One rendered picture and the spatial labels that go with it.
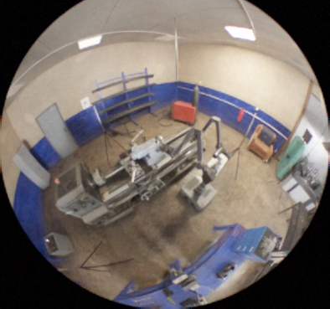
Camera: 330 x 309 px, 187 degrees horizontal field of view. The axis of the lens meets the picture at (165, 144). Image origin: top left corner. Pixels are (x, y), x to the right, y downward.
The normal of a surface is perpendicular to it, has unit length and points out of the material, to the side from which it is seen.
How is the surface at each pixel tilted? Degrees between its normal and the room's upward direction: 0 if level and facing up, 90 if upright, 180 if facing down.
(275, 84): 90
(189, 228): 0
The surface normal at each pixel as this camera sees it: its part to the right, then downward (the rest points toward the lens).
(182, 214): -0.04, -0.72
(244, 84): -0.77, 0.46
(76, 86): 0.63, 0.52
